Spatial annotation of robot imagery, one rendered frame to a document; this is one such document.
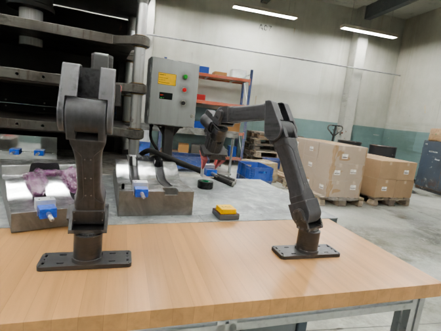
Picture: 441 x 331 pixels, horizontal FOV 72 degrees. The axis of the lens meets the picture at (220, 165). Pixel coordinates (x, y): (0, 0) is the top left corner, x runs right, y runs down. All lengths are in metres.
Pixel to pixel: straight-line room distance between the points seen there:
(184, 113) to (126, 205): 1.01
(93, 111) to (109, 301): 0.36
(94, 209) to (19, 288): 0.20
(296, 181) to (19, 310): 0.71
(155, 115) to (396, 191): 4.61
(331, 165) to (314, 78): 4.40
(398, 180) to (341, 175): 1.19
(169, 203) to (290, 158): 0.45
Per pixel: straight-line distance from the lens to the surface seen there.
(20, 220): 1.00
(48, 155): 1.87
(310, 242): 0.93
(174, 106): 1.94
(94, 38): 1.90
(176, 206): 1.12
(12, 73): 1.89
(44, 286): 0.75
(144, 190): 1.04
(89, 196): 0.71
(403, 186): 5.89
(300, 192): 0.92
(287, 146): 0.94
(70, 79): 0.62
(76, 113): 0.59
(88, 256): 0.78
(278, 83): 8.37
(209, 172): 1.22
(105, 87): 0.61
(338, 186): 4.89
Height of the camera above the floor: 1.17
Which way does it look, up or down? 9 degrees down
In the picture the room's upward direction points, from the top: 6 degrees clockwise
